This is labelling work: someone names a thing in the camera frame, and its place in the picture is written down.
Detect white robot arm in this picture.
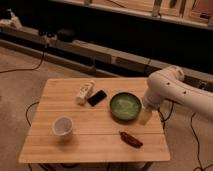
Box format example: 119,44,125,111
142,65,213,122

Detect green round bowl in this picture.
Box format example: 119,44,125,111
109,92,142,121

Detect dark red chili pepper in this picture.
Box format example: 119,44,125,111
120,132,143,148

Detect black smartphone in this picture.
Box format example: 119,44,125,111
88,90,107,107

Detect white small carton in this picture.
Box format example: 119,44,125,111
76,80,95,105

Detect wooden folding table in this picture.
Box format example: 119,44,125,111
19,78,170,163

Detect white paper cup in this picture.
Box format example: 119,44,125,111
52,116,73,138

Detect black power adapter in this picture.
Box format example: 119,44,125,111
57,29,75,42

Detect black cables at right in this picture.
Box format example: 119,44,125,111
157,99,213,171

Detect black cable under table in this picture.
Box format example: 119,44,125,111
25,100,41,128

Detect black cable on floor left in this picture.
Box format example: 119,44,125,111
0,46,47,75

